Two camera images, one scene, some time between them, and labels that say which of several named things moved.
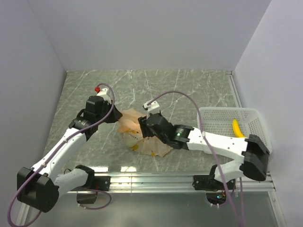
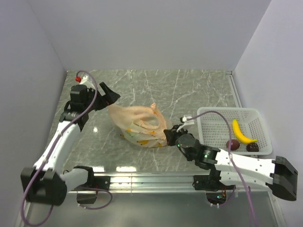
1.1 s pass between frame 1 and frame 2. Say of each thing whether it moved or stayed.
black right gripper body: moved
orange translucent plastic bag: moved
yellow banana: stayed
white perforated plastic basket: stayed
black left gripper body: moved
